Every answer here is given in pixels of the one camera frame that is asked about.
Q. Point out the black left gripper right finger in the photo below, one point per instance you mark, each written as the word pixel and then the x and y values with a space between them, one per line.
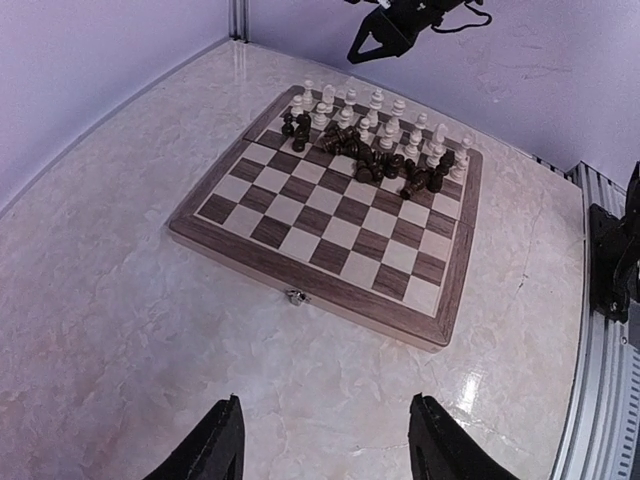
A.
pixel 441 449

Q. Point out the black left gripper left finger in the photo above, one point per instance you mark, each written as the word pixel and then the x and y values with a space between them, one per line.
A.
pixel 214 449

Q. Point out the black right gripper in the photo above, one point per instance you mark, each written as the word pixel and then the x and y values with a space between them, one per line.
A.
pixel 392 29

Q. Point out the pile of dark chess pieces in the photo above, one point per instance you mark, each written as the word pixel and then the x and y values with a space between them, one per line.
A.
pixel 344 152

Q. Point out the metal board clasp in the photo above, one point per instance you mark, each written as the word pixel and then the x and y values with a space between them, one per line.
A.
pixel 297 297

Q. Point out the wooden folding chess board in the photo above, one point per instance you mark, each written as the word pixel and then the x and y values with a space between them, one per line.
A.
pixel 360 251

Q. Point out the white queen piece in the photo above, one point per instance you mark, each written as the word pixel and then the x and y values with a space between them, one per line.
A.
pixel 375 105

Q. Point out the white king piece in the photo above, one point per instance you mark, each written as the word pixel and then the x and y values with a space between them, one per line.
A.
pixel 398 108

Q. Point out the white bishop piece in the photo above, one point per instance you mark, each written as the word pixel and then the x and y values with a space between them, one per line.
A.
pixel 420 125

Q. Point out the white knight piece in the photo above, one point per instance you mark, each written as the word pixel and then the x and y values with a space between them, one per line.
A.
pixel 436 143

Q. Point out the white rook corner piece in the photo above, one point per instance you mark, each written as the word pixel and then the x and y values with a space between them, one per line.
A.
pixel 461 157

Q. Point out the aluminium corner post left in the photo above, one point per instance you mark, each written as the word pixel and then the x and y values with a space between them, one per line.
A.
pixel 239 20

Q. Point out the aluminium frame rail front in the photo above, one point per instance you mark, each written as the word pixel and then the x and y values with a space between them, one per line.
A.
pixel 600 439

